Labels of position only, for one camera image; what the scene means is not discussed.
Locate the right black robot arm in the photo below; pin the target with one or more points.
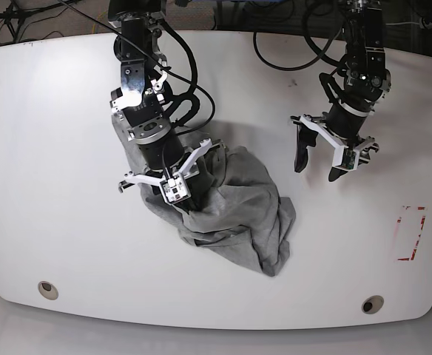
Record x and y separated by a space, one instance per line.
148 112

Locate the right table cable grommet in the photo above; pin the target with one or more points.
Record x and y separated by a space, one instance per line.
373 304

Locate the table cable grommet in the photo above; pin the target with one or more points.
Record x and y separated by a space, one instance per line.
373 304
48 290

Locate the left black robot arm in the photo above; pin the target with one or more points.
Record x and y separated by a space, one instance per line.
359 81

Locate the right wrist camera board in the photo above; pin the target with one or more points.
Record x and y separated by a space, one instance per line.
175 190

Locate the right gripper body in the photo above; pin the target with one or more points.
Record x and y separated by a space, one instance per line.
165 158

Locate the left table cable grommet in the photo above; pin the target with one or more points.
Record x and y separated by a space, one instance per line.
48 290

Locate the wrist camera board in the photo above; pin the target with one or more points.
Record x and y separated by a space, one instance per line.
175 190
350 160

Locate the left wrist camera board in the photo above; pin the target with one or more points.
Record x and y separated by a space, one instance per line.
350 160

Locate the red tape marking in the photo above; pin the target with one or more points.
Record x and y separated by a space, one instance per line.
409 228

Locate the black tripod stand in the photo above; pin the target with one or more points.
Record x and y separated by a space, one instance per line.
14 16

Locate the grey T-shirt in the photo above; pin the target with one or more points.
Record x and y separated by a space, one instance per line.
244 218

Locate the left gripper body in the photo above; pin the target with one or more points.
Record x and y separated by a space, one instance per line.
340 129

